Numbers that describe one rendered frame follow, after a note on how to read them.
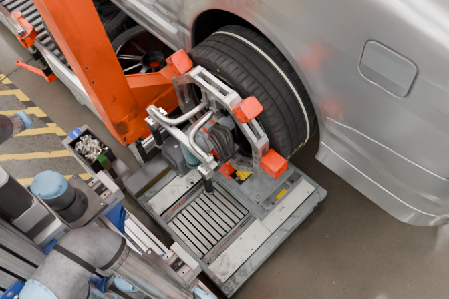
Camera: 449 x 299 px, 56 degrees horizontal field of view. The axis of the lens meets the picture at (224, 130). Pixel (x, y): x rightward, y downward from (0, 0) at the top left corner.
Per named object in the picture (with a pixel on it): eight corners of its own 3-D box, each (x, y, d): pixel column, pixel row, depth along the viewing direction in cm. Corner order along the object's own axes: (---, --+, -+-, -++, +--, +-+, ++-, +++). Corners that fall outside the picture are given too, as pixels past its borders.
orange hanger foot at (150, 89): (218, 76, 246) (211, 32, 217) (149, 131, 229) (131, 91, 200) (199, 61, 253) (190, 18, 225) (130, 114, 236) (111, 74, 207)
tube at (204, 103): (210, 107, 177) (207, 91, 168) (176, 135, 171) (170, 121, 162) (183, 85, 185) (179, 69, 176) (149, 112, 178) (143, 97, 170)
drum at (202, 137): (237, 135, 192) (235, 117, 180) (203, 164, 185) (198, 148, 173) (216, 117, 198) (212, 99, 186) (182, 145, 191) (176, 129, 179)
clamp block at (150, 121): (170, 119, 185) (167, 112, 181) (154, 132, 182) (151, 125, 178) (162, 113, 187) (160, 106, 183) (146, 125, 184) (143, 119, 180)
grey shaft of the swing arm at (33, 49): (58, 80, 319) (27, 31, 277) (52, 84, 317) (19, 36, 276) (52, 74, 323) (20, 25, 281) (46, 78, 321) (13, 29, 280)
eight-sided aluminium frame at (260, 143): (269, 181, 200) (269, 117, 154) (260, 191, 198) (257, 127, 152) (194, 118, 224) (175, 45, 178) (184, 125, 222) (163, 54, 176)
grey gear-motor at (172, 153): (234, 147, 270) (230, 115, 241) (186, 190, 256) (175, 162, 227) (215, 131, 278) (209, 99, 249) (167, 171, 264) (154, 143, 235)
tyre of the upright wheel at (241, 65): (204, 0, 188) (225, 96, 240) (164, 29, 180) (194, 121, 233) (323, 67, 154) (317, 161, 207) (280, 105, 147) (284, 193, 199)
